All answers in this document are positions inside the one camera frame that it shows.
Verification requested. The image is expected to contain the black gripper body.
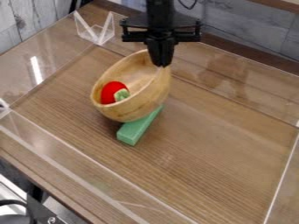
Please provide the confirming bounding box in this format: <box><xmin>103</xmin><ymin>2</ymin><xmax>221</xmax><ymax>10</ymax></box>
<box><xmin>119</xmin><ymin>12</ymin><xmax>202</xmax><ymax>43</ymax></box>

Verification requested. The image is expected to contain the clear acrylic corner bracket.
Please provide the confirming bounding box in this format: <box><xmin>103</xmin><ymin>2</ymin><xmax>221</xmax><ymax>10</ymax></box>
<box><xmin>74</xmin><ymin>11</ymin><xmax>115</xmax><ymax>46</ymax></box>

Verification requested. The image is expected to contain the black metal table bracket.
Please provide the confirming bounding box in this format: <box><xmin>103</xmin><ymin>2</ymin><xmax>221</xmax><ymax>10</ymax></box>
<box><xmin>26</xmin><ymin>195</ymin><xmax>69</xmax><ymax>224</ymax></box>

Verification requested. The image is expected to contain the green rectangular block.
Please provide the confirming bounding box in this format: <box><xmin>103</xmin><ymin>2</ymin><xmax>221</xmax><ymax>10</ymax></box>
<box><xmin>117</xmin><ymin>106</ymin><xmax>165</xmax><ymax>146</ymax></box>

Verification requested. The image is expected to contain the red strawberry toy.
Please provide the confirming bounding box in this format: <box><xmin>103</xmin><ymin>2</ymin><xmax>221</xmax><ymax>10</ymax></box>
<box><xmin>101</xmin><ymin>80</ymin><xmax>130</xmax><ymax>104</ymax></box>

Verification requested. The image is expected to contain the wooden bowl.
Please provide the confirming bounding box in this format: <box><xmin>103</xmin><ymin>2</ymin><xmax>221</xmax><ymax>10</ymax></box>
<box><xmin>90</xmin><ymin>50</ymin><xmax>173</xmax><ymax>123</ymax></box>

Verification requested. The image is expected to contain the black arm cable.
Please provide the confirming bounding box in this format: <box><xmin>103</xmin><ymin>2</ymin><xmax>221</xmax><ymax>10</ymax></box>
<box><xmin>177</xmin><ymin>0</ymin><xmax>201</xmax><ymax>11</ymax></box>

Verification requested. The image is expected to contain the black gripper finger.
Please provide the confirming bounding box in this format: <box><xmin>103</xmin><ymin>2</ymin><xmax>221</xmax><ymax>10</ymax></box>
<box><xmin>146</xmin><ymin>38</ymin><xmax>163</xmax><ymax>67</ymax></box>
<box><xmin>162</xmin><ymin>38</ymin><xmax>177</xmax><ymax>67</ymax></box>

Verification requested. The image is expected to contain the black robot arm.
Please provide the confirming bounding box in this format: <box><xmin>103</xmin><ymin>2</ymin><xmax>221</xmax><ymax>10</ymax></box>
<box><xmin>119</xmin><ymin>0</ymin><xmax>202</xmax><ymax>67</ymax></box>

